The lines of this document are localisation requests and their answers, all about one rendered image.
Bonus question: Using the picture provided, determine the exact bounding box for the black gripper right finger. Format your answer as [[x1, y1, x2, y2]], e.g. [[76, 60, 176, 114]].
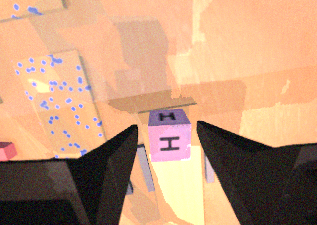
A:
[[196, 120, 317, 225]]

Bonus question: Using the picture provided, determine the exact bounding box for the pink cube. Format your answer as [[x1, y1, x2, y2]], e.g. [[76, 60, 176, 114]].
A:
[[148, 109, 192, 163]]

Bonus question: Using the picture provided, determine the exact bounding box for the tan open-top wooden box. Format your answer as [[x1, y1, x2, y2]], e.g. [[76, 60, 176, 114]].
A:
[[0, 0, 317, 119]]

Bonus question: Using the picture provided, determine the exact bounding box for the pink rectangular block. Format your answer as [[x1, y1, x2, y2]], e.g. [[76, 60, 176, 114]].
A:
[[0, 142, 18, 161]]

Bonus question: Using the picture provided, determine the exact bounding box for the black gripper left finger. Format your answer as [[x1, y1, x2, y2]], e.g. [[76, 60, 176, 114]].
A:
[[0, 124, 139, 225]]

